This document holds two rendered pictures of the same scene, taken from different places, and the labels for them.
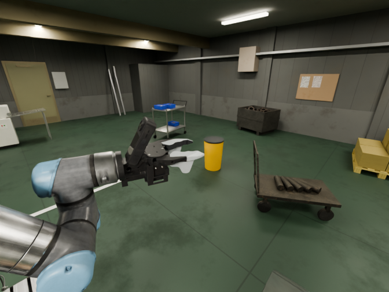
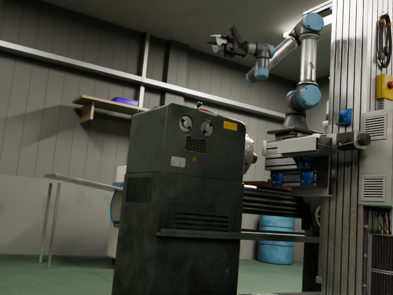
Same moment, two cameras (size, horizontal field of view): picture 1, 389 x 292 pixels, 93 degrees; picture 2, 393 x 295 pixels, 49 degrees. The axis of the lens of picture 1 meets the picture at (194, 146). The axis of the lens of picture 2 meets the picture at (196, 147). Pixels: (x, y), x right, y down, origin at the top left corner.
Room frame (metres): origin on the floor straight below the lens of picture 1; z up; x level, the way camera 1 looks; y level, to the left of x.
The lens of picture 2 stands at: (2.59, 0.51, 0.66)
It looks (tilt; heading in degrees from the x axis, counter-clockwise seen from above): 8 degrees up; 194
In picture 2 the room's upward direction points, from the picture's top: 5 degrees clockwise
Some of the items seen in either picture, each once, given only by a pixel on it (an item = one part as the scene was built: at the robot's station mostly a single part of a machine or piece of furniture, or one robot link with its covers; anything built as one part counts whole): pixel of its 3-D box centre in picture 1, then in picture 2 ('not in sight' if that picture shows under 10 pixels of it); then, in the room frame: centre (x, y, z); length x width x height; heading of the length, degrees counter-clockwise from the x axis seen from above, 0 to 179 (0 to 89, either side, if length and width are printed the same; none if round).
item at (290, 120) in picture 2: not in sight; (295, 123); (0.12, 0.46, 1.21); 0.15 x 0.15 x 0.10
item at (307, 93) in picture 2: not in sight; (308, 61); (0.24, 0.51, 1.54); 0.15 x 0.12 x 0.55; 24
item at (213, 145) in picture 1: (213, 153); not in sight; (3.32, -0.37, 0.30); 0.38 x 0.38 x 0.61
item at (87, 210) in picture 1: (79, 216); (261, 69); (0.33, 0.26, 1.46); 0.11 x 0.08 x 0.11; 24
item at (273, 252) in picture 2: not in sight; (276, 234); (-4.25, 0.18, 0.42); 0.55 x 0.55 x 0.85
